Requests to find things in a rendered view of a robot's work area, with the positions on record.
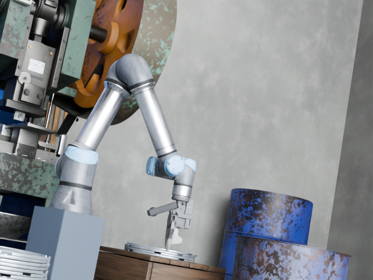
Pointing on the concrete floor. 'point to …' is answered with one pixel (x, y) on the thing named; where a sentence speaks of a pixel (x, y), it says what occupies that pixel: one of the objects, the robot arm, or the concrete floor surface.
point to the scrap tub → (286, 261)
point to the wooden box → (149, 267)
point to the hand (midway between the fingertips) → (166, 247)
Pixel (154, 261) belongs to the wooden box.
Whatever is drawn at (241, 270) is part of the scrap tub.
